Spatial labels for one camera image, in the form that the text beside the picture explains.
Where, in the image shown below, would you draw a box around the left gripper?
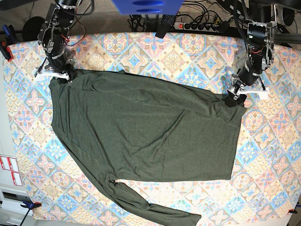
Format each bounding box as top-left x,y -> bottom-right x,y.
224,62 -> 269,107

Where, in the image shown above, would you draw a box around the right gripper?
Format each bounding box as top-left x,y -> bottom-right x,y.
35,53 -> 77,84

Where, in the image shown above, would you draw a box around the dark green long-sleeve shirt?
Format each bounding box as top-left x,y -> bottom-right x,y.
49,69 -> 246,226

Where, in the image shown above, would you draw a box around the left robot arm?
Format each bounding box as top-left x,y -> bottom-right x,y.
225,0 -> 301,107

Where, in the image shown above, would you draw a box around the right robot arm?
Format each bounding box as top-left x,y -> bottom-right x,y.
0,0 -> 81,83

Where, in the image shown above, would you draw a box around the black round stool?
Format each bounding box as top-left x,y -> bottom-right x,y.
22,16 -> 45,41

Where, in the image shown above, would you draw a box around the blue plastic box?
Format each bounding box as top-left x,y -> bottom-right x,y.
112,0 -> 184,15

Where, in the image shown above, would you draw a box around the red white label stickers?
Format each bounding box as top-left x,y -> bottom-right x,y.
0,155 -> 23,186

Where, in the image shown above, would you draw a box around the black remote keypad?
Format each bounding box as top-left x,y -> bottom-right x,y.
155,15 -> 176,39

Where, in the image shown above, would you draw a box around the patterned tile tablecloth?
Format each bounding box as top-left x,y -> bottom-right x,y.
1,32 -> 301,226

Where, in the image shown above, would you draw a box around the orange clamp bottom right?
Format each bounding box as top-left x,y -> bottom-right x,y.
288,209 -> 298,214

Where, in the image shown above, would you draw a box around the blue clamp bottom left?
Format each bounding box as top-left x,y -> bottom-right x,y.
20,201 -> 42,226

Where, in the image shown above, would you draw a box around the white cabinet drawer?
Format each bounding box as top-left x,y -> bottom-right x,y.
0,187 -> 33,225

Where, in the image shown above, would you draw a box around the white power strip red switch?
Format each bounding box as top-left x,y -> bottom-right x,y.
174,22 -> 217,32

